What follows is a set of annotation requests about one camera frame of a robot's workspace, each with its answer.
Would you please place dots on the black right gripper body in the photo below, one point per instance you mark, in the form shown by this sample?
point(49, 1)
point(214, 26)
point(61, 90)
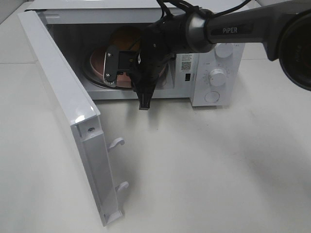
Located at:
point(159, 43)

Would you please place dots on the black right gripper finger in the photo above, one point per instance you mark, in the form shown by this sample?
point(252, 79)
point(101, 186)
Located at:
point(145, 94)
point(111, 61)

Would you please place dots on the pink round plate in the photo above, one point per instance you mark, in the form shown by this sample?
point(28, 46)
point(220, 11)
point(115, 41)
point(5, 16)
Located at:
point(101, 52)

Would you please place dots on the burger with lettuce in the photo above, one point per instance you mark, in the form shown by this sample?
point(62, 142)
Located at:
point(126, 38)

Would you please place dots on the round door release button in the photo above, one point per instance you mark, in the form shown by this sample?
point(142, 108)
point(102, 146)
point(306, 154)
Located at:
point(212, 97)

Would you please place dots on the white microwave knob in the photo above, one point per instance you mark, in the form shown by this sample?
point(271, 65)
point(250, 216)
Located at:
point(217, 77)
point(223, 50)

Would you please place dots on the white microwave door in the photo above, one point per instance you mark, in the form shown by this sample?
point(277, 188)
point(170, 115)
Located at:
point(76, 114)

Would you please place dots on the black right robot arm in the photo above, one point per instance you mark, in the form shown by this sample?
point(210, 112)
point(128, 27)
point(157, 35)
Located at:
point(283, 28)

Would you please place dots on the white microwave oven body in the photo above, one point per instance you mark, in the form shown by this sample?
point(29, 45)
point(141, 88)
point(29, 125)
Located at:
point(70, 39)

